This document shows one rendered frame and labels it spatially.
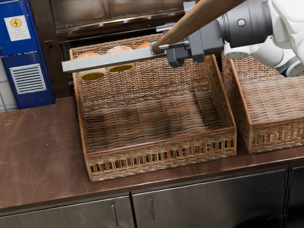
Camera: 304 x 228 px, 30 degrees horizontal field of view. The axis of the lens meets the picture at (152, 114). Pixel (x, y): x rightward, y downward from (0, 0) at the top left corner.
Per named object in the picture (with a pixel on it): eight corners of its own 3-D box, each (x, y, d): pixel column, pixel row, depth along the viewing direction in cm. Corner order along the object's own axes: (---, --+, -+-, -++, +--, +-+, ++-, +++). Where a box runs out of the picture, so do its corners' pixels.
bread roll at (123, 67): (135, 69, 209) (132, 56, 211) (134, 62, 202) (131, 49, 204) (108, 74, 209) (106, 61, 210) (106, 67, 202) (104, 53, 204)
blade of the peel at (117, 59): (249, 40, 166) (248, 30, 166) (63, 71, 163) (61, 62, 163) (225, 47, 202) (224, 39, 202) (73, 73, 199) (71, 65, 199)
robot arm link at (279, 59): (236, 40, 157) (267, 59, 172) (254, 67, 152) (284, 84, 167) (266, 14, 153) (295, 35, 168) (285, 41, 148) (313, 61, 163)
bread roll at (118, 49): (135, 60, 188) (132, 44, 187) (137, 59, 181) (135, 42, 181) (105, 65, 186) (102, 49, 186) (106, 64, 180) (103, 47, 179)
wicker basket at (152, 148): (78, 98, 242) (66, 47, 223) (207, 76, 246) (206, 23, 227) (88, 185, 207) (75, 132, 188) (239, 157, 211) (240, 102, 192)
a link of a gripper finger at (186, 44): (158, 45, 112) (189, 40, 112) (159, 46, 115) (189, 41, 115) (159, 54, 112) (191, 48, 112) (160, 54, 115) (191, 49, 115)
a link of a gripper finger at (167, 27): (157, 32, 115) (187, 26, 115) (156, 30, 112) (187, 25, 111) (155, 24, 115) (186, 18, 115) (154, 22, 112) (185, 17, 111)
